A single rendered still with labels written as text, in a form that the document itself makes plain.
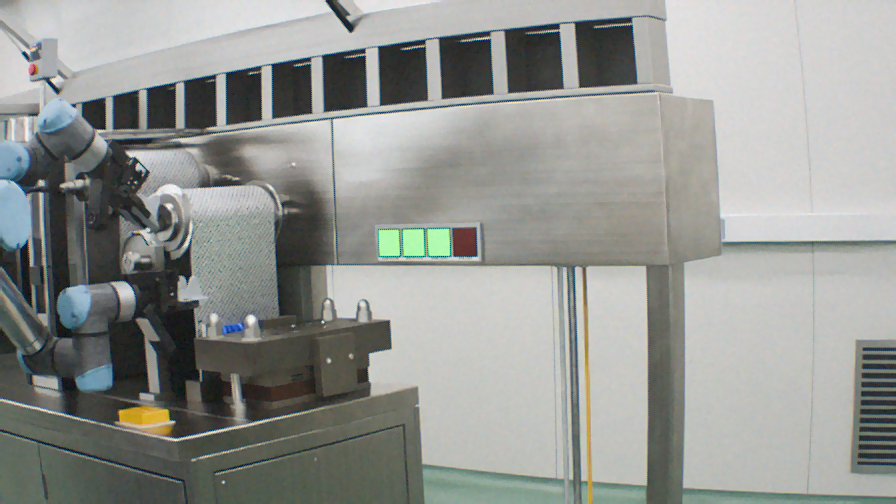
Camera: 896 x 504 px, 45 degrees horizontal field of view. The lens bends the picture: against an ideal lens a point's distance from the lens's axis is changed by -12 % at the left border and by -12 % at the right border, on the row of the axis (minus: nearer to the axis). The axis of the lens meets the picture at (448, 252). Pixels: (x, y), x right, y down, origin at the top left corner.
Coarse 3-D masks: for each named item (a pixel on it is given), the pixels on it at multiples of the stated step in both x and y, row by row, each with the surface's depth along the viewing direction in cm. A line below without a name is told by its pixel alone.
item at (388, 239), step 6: (384, 234) 238; (390, 234) 237; (396, 234) 236; (384, 240) 238; (390, 240) 237; (396, 240) 236; (384, 246) 238; (390, 246) 237; (396, 246) 236; (384, 252) 238; (390, 252) 237; (396, 252) 236
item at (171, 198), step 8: (160, 200) 229; (168, 200) 227; (176, 200) 226; (176, 208) 226; (184, 208) 226; (184, 216) 225; (184, 224) 225; (184, 232) 226; (176, 240) 227; (168, 248) 228; (176, 248) 227
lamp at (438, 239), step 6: (432, 234) 231; (438, 234) 230; (444, 234) 229; (432, 240) 231; (438, 240) 230; (444, 240) 229; (432, 246) 231; (438, 246) 230; (444, 246) 229; (432, 252) 231; (438, 252) 230; (444, 252) 229
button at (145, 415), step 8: (136, 408) 204; (144, 408) 204; (152, 408) 204; (160, 408) 204; (120, 416) 201; (128, 416) 200; (136, 416) 198; (144, 416) 198; (152, 416) 200; (160, 416) 201; (168, 416) 203; (136, 424) 199; (144, 424) 198
